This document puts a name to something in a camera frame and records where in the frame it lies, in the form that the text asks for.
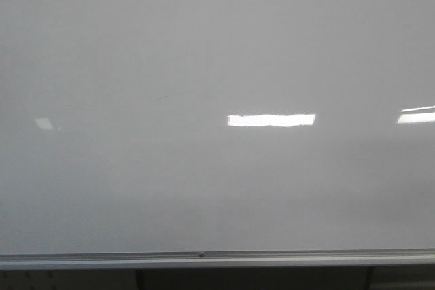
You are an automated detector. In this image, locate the white whiteboard with aluminium frame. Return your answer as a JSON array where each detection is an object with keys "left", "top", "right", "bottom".
[{"left": 1, "top": 0, "right": 434, "bottom": 271}]

